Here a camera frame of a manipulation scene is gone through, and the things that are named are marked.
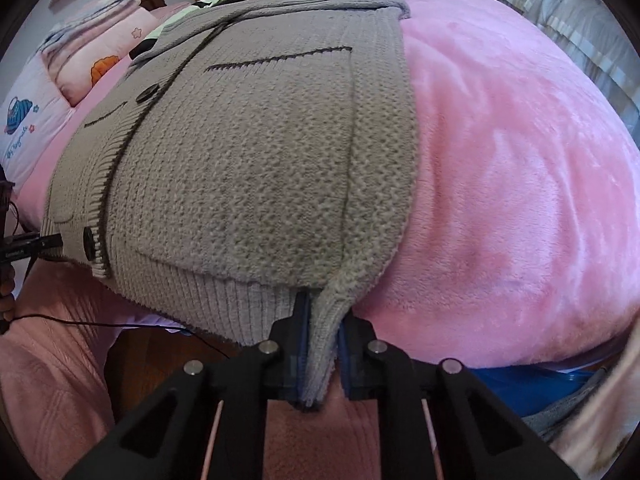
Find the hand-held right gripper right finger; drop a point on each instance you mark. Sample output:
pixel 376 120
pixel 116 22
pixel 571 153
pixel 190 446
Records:
pixel 345 355

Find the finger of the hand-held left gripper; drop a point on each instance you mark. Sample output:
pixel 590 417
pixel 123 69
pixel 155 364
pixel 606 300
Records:
pixel 50 242

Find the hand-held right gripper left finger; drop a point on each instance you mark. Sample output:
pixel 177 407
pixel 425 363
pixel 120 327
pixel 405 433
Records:
pixel 300 340

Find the grey knit cardigan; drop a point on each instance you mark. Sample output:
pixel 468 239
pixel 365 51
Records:
pixel 250 160

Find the person's left hand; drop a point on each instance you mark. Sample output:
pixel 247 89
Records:
pixel 6 290

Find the white pillow with bag print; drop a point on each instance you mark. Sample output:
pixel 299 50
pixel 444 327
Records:
pixel 30 125

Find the person's pink pants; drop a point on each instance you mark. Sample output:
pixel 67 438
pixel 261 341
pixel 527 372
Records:
pixel 50 400

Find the blue plastic basin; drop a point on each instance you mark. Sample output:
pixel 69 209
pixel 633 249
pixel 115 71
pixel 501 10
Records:
pixel 525 390

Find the pink pillow with orange print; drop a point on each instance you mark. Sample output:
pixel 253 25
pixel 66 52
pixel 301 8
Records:
pixel 100 55

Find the grey cloth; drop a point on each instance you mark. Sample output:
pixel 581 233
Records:
pixel 555 422

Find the pink plush bed blanket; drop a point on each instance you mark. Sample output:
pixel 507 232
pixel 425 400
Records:
pixel 500 185

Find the green and black folded garment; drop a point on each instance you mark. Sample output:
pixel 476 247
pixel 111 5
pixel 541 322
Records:
pixel 172 22

